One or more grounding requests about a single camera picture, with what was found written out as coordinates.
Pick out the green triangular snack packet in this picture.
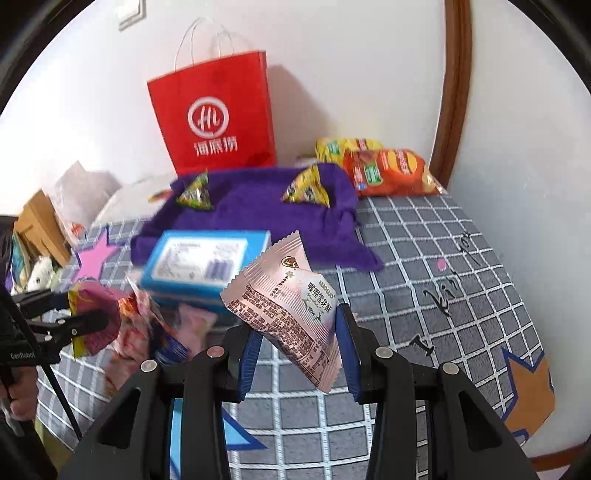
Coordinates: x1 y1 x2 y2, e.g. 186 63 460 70
175 171 214 210

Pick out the purple towel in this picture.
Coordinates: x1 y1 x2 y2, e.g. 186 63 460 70
130 165 385 273

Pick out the red paper bag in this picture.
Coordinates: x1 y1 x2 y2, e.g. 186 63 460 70
147 17 278 178

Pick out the blue foil snack packet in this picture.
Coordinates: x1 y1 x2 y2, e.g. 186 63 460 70
151 322 191 366

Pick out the orange chip bag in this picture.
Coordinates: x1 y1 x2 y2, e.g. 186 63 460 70
342 148 446 198

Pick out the pink white snack packet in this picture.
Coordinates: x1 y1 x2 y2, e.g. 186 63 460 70
115 293 157 365

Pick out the shiny pink snack packet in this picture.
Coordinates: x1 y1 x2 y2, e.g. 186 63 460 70
220 230 342 393

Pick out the yellow chip bag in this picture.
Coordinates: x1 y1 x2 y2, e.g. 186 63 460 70
315 137 384 169

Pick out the blue tissue pack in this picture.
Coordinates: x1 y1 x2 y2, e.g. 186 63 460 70
139 229 272 319

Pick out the white shopping bag red print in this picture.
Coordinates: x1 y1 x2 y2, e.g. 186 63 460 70
48 161 121 245

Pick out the magenta snack packet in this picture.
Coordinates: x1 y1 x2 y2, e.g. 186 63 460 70
68 281 122 360

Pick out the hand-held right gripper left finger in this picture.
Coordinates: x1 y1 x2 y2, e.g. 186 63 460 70
58 323 264 480

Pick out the person's left hand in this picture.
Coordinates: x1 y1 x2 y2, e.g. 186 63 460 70
4 367 40 421

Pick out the yellow triangular snack packet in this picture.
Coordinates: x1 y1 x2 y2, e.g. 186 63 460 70
281 165 331 207

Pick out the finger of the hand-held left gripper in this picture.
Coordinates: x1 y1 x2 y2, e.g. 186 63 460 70
28 310 110 344
11 292 70 319

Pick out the white plush toy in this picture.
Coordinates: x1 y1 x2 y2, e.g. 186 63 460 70
25 256 59 292

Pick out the pale pink snack packet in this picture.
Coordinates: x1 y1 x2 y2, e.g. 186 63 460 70
177 304 219 346

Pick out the brown wooden wall trim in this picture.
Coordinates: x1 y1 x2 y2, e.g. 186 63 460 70
429 0 474 188
530 453 578 472

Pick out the cardboard box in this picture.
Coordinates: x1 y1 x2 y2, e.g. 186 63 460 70
14 189 71 268

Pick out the grey checked bedsheet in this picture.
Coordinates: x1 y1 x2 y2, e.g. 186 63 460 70
34 187 557 480

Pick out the white light switch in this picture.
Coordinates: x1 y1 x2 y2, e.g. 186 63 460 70
117 0 147 31

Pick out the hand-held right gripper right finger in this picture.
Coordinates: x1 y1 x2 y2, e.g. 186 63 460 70
335 305 541 480

